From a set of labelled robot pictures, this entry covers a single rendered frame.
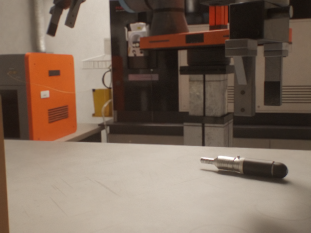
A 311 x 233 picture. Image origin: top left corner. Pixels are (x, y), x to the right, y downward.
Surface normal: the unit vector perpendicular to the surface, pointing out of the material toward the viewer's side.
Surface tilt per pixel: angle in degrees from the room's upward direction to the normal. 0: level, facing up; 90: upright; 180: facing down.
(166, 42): 90
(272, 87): 90
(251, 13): 90
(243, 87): 90
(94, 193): 0
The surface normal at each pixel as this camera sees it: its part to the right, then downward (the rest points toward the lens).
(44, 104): 0.96, 0.01
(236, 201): -0.02, -0.99
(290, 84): -0.26, 0.12
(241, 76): -0.46, 0.59
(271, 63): -0.54, 0.11
